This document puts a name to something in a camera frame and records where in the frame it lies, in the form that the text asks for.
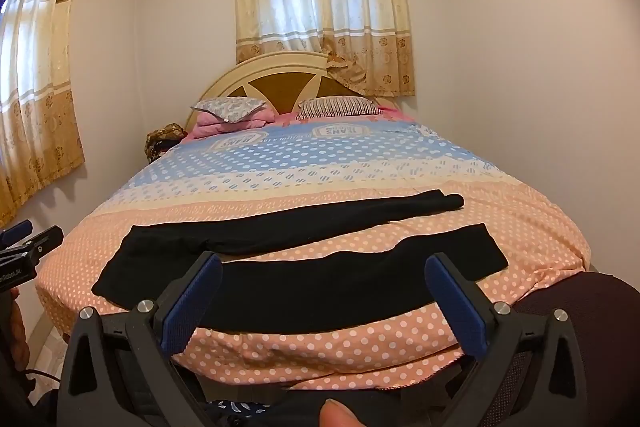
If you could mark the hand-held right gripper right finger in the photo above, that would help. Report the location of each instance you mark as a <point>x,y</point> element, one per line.
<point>460,307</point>

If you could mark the pink folded blanket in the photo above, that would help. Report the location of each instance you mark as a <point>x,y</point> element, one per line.
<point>225,127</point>

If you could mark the striped pillow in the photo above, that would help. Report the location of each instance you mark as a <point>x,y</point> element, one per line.
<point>337,107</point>

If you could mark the person's right hand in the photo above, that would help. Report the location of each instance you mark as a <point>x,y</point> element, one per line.
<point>339,414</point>

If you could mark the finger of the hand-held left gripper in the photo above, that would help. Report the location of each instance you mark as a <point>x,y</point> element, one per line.
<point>45,241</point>
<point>17,231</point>

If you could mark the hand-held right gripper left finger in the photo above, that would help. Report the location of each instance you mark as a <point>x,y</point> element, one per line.
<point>192,302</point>

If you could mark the brown patterned bag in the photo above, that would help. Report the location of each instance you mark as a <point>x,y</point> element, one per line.
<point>162,139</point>

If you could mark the cream wooden headboard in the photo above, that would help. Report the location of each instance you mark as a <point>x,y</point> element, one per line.
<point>280,89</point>

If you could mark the polka dot bed sheet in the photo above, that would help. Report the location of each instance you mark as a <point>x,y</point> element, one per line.
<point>300,157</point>

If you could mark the black pants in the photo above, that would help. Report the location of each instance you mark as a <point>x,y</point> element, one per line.
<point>300,292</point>

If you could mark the beige floral window curtain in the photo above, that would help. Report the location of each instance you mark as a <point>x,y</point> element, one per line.
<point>35,82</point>
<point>320,7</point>

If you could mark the grey patterned pillow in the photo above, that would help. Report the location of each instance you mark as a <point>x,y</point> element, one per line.
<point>227,109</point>

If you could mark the blue patterned cloth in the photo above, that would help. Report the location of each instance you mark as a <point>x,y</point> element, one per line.
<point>235,412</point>

